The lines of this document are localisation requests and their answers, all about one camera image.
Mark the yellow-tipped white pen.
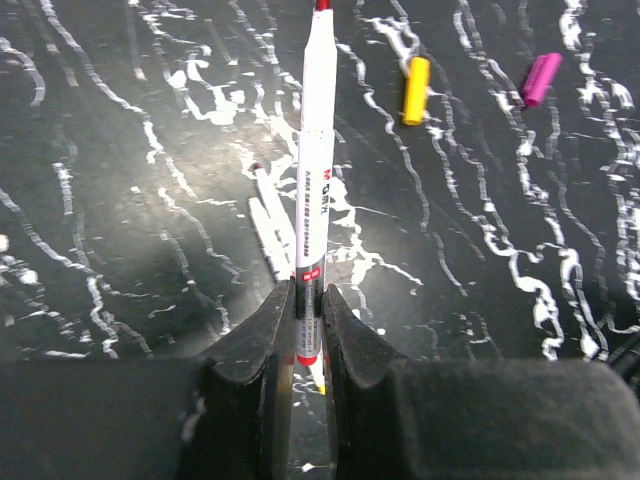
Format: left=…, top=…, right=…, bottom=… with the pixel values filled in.
left=248, top=197, right=326, bottom=395

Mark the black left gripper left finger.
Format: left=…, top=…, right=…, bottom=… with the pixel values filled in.
left=1, top=281, right=295, bottom=479

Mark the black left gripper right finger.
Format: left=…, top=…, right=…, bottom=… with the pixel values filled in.
left=322, top=287, right=639, bottom=479

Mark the red-tipped white pen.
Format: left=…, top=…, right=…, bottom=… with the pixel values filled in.
left=295, top=1, right=337, bottom=366

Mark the purple pen cap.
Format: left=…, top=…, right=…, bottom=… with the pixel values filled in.
left=522, top=52, right=563, bottom=108

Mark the yellow pen cap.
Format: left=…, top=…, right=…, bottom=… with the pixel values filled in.
left=402, top=56, right=430, bottom=126

